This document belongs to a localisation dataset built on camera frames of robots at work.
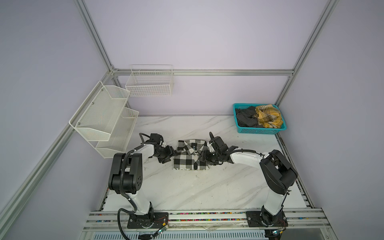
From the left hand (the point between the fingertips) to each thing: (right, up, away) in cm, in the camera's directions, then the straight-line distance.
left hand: (174, 156), depth 93 cm
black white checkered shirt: (+8, 0, -2) cm, 9 cm away
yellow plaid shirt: (+66, +26, +11) cm, 72 cm away
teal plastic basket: (+58, +17, +11) cm, 61 cm away
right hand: (+16, -1, -3) cm, 17 cm away
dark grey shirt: (+52, +26, +15) cm, 60 cm away
